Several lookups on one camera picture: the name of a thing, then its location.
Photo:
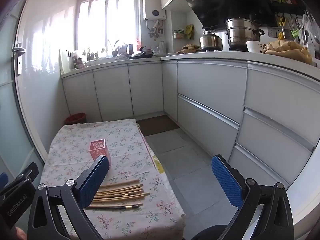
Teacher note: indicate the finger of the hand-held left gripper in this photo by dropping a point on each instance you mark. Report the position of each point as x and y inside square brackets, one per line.
[3, 181]
[25, 173]

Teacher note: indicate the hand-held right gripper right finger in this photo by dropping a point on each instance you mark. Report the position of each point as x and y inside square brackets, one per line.
[226, 180]

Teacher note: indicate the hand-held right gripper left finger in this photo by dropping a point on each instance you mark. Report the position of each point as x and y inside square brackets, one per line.
[93, 180]

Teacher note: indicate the pile of bamboo chopsticks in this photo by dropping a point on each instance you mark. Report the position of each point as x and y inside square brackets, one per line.
[120, 192]

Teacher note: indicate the pink perforated utensil holder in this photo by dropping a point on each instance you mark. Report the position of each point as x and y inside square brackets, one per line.
[98, 148]

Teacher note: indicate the person's left hand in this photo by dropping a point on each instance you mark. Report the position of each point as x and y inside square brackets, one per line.
[20, 234]

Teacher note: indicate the floral white tablecloth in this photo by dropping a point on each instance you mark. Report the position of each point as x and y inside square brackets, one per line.
[82, 140]

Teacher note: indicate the frosted glass sliding door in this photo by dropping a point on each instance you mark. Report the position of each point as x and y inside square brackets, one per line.
[15, 120]

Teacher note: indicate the red trash bin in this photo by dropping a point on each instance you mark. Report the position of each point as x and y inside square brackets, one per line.
[75, 118]

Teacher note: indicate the brown floor mat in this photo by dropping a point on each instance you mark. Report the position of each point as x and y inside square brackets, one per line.
[157, 125]

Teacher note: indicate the white kitchen cabinet unit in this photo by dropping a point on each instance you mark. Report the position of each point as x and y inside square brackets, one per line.
[210, 90]

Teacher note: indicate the pale cutting board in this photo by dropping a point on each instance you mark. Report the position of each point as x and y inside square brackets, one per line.
[64, 61]

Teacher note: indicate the row of windowsill ornaments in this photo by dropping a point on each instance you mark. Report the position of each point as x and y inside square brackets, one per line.
[100, 53]

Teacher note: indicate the black frying pan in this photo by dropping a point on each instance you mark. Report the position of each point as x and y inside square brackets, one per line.
[142, 54]

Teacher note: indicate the white mug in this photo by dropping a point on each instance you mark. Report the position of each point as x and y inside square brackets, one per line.
[255, 47]

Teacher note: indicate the woven food basket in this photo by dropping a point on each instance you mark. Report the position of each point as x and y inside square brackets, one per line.
[191, 48]

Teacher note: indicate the steel kettle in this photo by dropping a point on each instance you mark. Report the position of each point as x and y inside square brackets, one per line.
[211, 41]

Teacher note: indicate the brown paper bag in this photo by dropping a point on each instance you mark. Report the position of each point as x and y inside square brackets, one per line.
[287, 51]

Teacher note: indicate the steel steamer pot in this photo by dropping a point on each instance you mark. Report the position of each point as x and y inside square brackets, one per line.
[241, 33]

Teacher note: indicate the clear glass jar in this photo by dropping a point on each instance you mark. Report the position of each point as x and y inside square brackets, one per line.
[162, 47]

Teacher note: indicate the yellow green hanging bag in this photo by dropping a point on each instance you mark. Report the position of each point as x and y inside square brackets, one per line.
[190, 32]

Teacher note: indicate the kitchen window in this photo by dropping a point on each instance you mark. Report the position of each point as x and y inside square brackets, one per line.
[107, 22]

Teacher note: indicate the hanging clear plastic bags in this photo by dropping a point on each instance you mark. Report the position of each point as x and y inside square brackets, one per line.
[308, 32]

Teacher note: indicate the black range hood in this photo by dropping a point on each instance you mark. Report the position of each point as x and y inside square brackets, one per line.
[225, 0]

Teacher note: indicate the wall mounted metal box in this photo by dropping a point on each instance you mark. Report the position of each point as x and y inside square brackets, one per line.
[178, 35]

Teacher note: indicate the white wall socket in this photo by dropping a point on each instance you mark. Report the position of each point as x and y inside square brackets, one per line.
[272, 32]

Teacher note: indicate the white wall water heater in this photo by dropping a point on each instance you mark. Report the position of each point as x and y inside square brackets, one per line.
[154, 6]

